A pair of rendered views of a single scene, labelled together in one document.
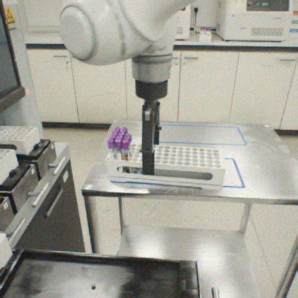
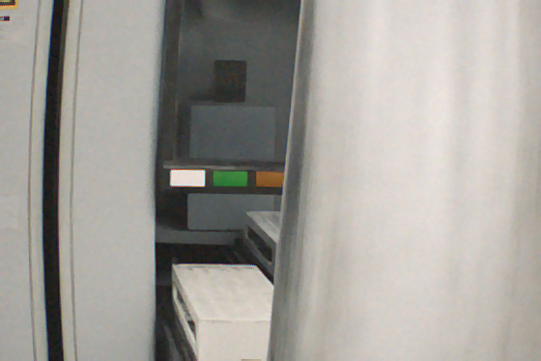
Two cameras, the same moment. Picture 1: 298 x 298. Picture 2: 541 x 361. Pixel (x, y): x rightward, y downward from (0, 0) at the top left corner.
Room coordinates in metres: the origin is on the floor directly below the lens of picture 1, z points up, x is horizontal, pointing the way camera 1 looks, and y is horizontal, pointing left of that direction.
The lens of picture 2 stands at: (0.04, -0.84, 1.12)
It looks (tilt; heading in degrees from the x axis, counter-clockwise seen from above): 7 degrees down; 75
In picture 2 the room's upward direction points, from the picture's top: 2 degrees clockwise
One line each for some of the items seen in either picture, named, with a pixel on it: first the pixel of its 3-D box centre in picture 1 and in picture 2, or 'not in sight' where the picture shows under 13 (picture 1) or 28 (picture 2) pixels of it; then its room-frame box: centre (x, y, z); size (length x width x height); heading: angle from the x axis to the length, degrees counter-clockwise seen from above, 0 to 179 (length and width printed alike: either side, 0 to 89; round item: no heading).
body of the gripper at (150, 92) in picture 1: (151, 98); not in sight; (0.62, -0.01, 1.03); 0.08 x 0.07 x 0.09; 172
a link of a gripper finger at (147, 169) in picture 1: (148, 162); not in sight; (0.57, 0.00, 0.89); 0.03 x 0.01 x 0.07; 82
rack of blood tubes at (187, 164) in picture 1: (165, 164); not in sight; (0.61, -0.05, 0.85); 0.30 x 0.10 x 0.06; 82
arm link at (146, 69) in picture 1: (151, 66); not in sight; (0.62, -0.01, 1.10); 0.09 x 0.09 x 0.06
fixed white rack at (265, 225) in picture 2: not in sight; (293, 247); (0.50, 0.85, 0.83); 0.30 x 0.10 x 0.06; 86
